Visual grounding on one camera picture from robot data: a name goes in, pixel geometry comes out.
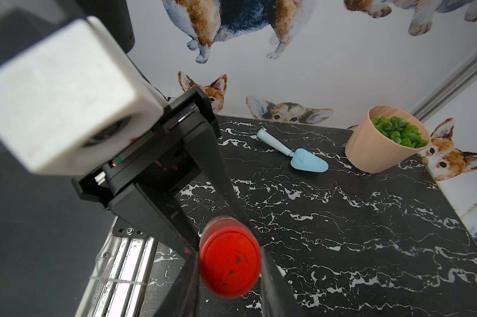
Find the red paint jar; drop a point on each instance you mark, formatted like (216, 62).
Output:
(218, 222)

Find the light blue garden trowel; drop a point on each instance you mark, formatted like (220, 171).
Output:
(301, 159)

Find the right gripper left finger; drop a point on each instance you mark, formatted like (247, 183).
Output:
(183, 297)

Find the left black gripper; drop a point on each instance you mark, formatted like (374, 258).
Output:
(138, 184)

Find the beige pot with green plant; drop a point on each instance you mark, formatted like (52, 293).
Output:
(370, 151)

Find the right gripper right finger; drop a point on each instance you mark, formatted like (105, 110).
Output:
(277, 298)

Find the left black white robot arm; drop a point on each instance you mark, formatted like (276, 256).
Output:
(103, 23)

